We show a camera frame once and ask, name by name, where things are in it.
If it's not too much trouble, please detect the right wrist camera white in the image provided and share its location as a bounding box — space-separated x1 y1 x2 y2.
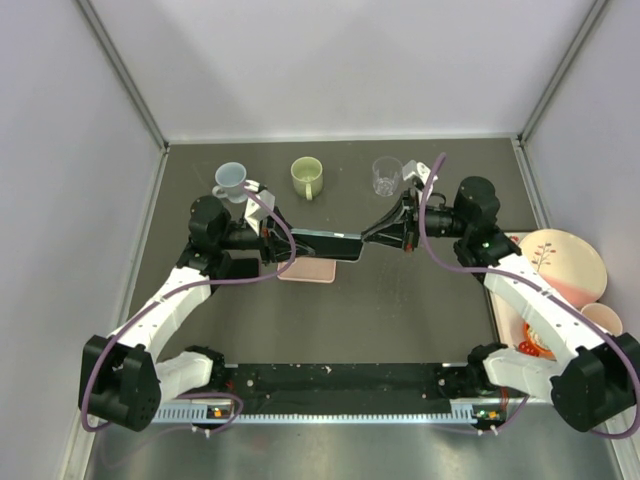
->
402 160 431 190

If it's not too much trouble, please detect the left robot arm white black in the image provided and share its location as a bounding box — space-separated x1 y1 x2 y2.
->
78 196 276 433

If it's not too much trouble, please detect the clear glass tumbler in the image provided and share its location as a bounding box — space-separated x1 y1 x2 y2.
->
372 156 402 197

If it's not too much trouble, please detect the light blue cable duct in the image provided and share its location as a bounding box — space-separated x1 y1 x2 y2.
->
151 400 506 427

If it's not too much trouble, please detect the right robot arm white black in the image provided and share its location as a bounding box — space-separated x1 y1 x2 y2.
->
362 176 639 432

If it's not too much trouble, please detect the light blue footed cup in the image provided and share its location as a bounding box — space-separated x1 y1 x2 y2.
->
212 162 247 204

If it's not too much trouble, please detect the dark phone blue edge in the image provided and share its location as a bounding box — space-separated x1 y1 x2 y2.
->
291 228 364 262

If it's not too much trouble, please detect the pink mug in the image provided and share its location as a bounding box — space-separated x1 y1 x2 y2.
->
580 303 624 336

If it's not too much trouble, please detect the green mug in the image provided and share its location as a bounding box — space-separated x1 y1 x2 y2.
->
290 156 324 201

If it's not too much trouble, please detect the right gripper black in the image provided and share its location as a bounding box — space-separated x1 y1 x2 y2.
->
363 188 471 253

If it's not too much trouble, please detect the pink white plate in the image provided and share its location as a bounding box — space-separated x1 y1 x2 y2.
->
519 229 608 309

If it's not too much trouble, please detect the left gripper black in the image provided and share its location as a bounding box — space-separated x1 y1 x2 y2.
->
217 206 315 266

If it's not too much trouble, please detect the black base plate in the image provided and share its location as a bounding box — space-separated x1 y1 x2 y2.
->
169 362 528 415

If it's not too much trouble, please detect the white tray with strawberries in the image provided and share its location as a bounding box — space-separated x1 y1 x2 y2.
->
485 230 556 362

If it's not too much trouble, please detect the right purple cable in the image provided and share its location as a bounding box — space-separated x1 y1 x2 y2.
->
418 152 640 440

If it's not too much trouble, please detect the orange patterned bowl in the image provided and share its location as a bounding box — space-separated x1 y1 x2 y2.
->
518 323 555 361

